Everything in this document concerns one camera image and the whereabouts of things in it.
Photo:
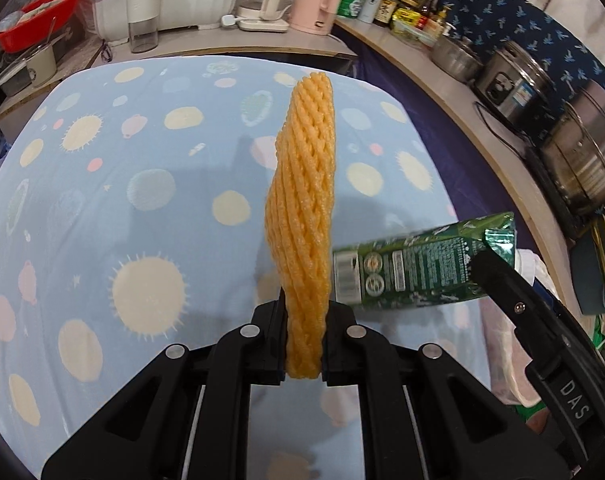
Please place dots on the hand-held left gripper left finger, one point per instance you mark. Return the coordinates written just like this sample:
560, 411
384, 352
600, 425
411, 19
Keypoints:
270, 332

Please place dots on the steel rice cooker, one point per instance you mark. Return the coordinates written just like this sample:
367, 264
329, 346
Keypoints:
517, 90

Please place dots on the white dish rack blue lid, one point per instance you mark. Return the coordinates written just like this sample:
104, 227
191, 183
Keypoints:
192, 0

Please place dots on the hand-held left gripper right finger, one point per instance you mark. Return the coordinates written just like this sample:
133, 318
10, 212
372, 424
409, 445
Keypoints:
340, 332

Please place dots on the small steel pot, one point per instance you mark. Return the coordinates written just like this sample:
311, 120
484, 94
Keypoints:
455, 60

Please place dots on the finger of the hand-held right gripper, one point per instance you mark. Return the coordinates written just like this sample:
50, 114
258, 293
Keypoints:
512, 300

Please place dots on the red label bottle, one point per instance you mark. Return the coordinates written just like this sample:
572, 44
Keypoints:
426, 10

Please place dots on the red plastic basin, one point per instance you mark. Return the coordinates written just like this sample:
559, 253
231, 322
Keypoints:
37, 20

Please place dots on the orange foam fruit net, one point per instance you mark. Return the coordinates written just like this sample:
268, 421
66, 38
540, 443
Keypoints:
302, 210

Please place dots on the dark blue patterned cloth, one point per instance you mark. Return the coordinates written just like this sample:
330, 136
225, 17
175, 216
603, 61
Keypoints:
532, 15

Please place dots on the white cylindrical container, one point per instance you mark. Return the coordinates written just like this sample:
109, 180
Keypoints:
143, 10

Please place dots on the white power plug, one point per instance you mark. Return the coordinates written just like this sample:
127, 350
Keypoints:
231, 21

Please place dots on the white mug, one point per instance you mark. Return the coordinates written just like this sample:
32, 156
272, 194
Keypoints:
40, 66

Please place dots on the dark sauce bottle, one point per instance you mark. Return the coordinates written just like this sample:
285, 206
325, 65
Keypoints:
384, 10

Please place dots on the green snack packet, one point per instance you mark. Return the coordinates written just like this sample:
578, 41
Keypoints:
412, 270

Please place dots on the large steel pot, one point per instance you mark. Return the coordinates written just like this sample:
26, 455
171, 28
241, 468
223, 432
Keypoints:
587, 155

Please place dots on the blue printed blanket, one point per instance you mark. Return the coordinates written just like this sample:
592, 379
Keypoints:
157, 210

